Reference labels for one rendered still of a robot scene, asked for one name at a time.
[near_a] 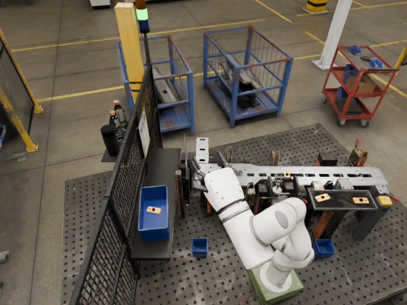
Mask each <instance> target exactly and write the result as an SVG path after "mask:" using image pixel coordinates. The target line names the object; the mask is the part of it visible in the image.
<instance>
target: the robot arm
mask: <svg viewBox="0 0 407 305"><path fill-rule="evenodd" d="M213 157H214V159H215V161H216V163H217V165H218V167H221V169H219V170H217V171H213V172H209V173H208V174H205V173H204V172H202V171H201V170H200V169H201V167H200V165H199V163H198V161H197V159H196V157H193V158H192V159H191V160H190V161H189V164H190V166H191V169H192V170H193V172H194V174H193V178H192V189H194V190H197V191H202V192H203V193H204V194H205V196H206V197H207V199H208V201H209V202H210V203H211V205H212V207H213V208H214V209H215V210H216V211H219V213H221V214H219V218H220V219H221V221H222V223H223V225H224V227H225V229H226V231H227V233H228V235H229V237H230V239H231V241H232V243H233V245H234V247H235V248H236V251H237V253H238V254H239V257H240V259H241V260H242V263H243V265H244V266H245V268H246V269H254V268H256V267H258V266H260V265H262V264H264V263H265V264H264V265H263V266H262V268H261V270H260V279H261V282H262V283H263V285H264V286H265V287H266V288H267V289H268V290H270V291H272V292H275V293H283V292H286V291H287V290H288V289H289V288H290V285H291V281H292V279H291V274H290V272H291V270H292V268H303V267H307V266H308V265H309V264H310V263H311V262H312V261H313V259H314V251H313V249H312V247H311V239H310V236H309V233H308V231H307V229H306V227H305V223H304V219H305V216H306V206H305V204H304V202H303V201H302V200H301V199H299V198H295V197H291V198H287V199H285V200H283V201H281V202H279V203H276V204H275V205H272V206H270V207H269V208H267V209H265V210H264V211H262V212H261V213H259V214H257V215H255V216H254V215H253V213H252V212H251V209H250V208H249V205H248V204H247V202H246V201H244V202H242V201H243V199H244V195H243V191H242V188H241V186H240V184H239V181H238V179H237V176H238V174H239V172H238V171H237V170H236V169H235V168H234V167H233V166H231V165H229V163H228V162H226V161H225V159H224V158H223V156H222V154H221V153H220V151H217V153H215V155H214V156H213ZM199 175H200V176H199ZM201 176H202V177H201ZM198 181H200V182H199V183H200V184H198ZM270 244H272V246H273V247H275V248H276V249H277V250H276V251H275V252H274V251H273V249H272V247H271V245H270ZM269 260H271V261H270V262H267V261H269ZM266 262H267V263H266Z"/></svg>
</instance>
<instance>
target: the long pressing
mask: <svg viewBox="0 0 407 305"><path fill-rule="evenodd" d="M199 165H200V167H201V169H200V170H201V171H202V172H204V173H205V174H208V172H213V171H217V170H219V169H221V167H218V165H217V163H199ZM229 165H231V166H233V167H234V168H235V169H236V170H237V171H239V170H240V169H241V170H242V171H243V174H242V176H237V179H238V181H239V184H240V186H241V187H246V186H247V185H248V182H254V185H255V184H256V183H258V182H259V181H261V180H267V178H268V176H269V175H270V174H284V173H283V171H289V174H303V177H297V178H298V181H299V185H304V186H310V184H311V182H312V181H321V182H322V185H323V186H324V184H325V183H326V182H327V181H328V180H332V181H333V185H332V186H334V184H335V182H336V180H337V179H338V178H349V180H350V182H351V184H352V186H373V185H374V184H375V183H383V184H384V185H385V186H387V185H388V182H387V180H386V179H385V177H384V175H383V174H382V172H381V170H379V169H378V168H376V167H363V166H256V165H252V164H249V163H229ZM210 167H211V168H210ZM244 169H245V170H244ZM359 173H362V174H370V175H371V177H359V176H357V177H348V176H347V174H356V175H358V174H359ZM247 174H254V177H248V176H247ZM259 174H266V177H260V176H259ZM305 174H315V177H306V176H305ZM319 174H328V175H329V177H320V176H319ZM333 174H342V175H343V177H334V176H333ZM270 176H271V175H270ZM271 178H272V180H275V179H274V178H275V177H271Z"/></svg>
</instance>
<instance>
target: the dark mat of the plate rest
mask: <svg viewBox="0 0 407 305"><path fill-rule="evenodd" d="M310 193H311V196H312V198H313V202H314V205H315V207H316V208H376V206H375V204H374V202H373V201H372V199H371V197H370V195H369V193H368V191H310ZM323 194H328V196H329V197H330V199H327V200H324V201H321V202H318V201H317V200H316V198H315V197H316V196H319V195H323ZM353 198H367V199H368V201H369V203H355V202H354V200H353Z"/></svg>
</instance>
